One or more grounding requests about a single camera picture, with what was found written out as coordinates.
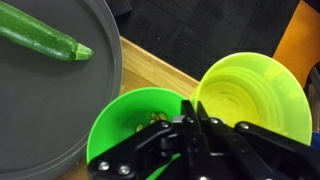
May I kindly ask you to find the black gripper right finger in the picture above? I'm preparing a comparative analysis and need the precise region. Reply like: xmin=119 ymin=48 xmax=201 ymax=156
xmin=197 ymin=101 xmax=320 ymax=180

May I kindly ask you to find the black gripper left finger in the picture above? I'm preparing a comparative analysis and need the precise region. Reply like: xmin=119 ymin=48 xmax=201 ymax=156
xmin=87 ymin=99 xmax=214 ymax=180

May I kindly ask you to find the yellow plastic bowl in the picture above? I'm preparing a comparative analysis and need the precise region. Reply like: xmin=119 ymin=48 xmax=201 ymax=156
xmin=189 ymin=52 xmax=313 ymax=147

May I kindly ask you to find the green plastic bowl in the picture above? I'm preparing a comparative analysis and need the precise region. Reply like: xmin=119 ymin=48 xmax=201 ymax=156
xmin=85 ymin=87 xmax=188 ymax=180

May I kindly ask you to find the orange floor mat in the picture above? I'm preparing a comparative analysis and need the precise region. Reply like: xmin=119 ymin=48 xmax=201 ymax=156
xmin=272 ymin=0 xmax=320 ymax=90

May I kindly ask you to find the gray round tray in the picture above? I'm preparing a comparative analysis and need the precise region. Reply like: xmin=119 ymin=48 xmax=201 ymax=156
xmin=0 ymin=0 xmax=124 ymax=180

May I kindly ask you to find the green zucchini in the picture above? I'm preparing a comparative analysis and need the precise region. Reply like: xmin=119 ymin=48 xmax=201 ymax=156
xmin=0 ymin=1 xmax=95 ymax=64

